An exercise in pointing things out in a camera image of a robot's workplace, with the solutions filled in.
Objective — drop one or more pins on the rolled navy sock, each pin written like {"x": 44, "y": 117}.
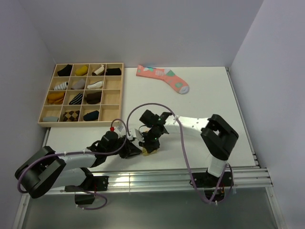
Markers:
{"x": 91, "y": 116}

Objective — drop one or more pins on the rolled dark brown sock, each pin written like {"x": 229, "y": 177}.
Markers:
{"x": 93, "y": 98}

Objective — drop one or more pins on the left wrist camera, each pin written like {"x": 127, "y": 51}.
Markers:
{"x": 118, "y": 129}

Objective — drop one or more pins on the wooden compartment tray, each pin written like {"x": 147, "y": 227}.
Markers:
{"x": 111, "y": 102}

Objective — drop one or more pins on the rolled orange sock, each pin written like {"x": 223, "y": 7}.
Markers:
{"x": 55, "y": 98}

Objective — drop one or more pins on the rolled brown white sock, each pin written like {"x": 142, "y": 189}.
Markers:
{"x": 99, "y": 70}

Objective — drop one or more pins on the rolled light blue sock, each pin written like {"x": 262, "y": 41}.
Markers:
{"x": 50, "y": 119}

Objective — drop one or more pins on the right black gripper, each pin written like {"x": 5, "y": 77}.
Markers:
{"x": 149, "y": 147}

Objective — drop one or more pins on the pink patterned sock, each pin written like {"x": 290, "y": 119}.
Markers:
{"x": 166, "y": 75}

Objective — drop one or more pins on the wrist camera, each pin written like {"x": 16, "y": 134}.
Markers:
{"x": 135, "y": 135}
{"x": 118, "y": 129}

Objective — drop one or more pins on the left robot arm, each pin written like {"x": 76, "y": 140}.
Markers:
{"x": 48, "y": 169}

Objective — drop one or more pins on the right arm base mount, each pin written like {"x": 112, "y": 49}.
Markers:
{"x": 215, "y": 189}

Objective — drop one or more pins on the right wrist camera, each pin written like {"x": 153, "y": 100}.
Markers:
{"x": 135, "y": 135}

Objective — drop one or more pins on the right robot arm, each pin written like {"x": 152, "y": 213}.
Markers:
{"x": 219, "y": 137}

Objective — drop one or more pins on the rolled mustard yellow sock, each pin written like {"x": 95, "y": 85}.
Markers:
{"x": 81, "y": 71}

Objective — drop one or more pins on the rolled black white striped sock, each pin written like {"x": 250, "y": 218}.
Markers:
{"x": 77, "y": 100}

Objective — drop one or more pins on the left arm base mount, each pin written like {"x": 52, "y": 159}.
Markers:
{"x": 90, "y": 189}

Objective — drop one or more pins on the tan yellow sock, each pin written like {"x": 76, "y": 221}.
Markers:
{"x": 146, "y": 153}

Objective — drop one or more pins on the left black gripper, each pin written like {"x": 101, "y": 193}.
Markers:
{"x": 129, "y": 149}

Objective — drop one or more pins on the rolled grey sock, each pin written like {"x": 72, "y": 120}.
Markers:
{"x": 79, "y": 85}

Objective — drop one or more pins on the rolled brown argyle sock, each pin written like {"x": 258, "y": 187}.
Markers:
{"x": 71, "y": 116}

